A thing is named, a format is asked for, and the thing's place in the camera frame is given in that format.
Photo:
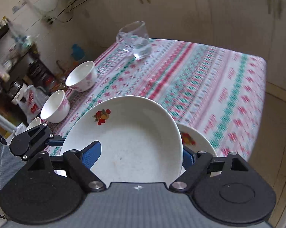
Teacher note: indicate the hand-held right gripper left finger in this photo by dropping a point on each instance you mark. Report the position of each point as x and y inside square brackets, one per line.
[91, 153]

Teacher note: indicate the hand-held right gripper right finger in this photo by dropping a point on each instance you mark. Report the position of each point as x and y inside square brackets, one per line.
[188, 155]

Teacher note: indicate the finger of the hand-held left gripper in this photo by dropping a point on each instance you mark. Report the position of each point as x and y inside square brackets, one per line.
[56, 143]

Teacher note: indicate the white plate with fruit print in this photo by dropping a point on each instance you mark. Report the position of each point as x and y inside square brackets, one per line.
[202, 146]

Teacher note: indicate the white bowl pink flowers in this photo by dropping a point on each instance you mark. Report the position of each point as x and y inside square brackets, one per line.
[53, 106]
[34, 123]
[82, 76]

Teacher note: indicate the white bag red print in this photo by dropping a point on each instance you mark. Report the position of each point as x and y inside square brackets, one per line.
[31, 102]

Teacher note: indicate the striped patterned tablecloth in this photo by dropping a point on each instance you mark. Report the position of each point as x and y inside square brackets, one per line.
[192, 76]

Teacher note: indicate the blue water bottle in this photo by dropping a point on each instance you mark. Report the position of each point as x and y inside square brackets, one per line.
[77, 52]

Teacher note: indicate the clear glass mug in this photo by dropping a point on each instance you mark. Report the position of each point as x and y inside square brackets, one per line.
[135, 40]

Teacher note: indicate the black metal shelf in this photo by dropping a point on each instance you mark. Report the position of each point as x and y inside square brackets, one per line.
[1, 31]

